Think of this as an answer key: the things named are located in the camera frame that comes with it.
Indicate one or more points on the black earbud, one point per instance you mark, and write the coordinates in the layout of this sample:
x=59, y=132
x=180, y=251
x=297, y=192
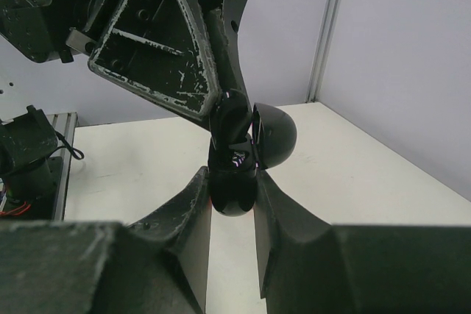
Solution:
x=230, y=119

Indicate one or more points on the black earbud case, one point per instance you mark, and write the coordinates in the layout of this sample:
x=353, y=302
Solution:
x=268, y=140

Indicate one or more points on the aluminium mounting rail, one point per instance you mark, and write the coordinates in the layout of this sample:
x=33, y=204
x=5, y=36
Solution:
x=64, y=123

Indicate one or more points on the left aluminium frame post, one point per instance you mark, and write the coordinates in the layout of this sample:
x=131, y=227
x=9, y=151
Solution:
x=322, y=49

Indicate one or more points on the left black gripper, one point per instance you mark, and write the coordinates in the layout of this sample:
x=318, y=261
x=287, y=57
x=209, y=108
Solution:
x=157, y=49

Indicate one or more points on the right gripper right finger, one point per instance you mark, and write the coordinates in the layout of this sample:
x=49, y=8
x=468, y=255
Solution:
x=306, y=265

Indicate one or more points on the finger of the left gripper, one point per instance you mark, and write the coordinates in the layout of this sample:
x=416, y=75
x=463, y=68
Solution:
x=222, y=21

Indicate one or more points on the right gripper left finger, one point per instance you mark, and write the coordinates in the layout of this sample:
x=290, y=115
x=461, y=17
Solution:
x=158, y=264

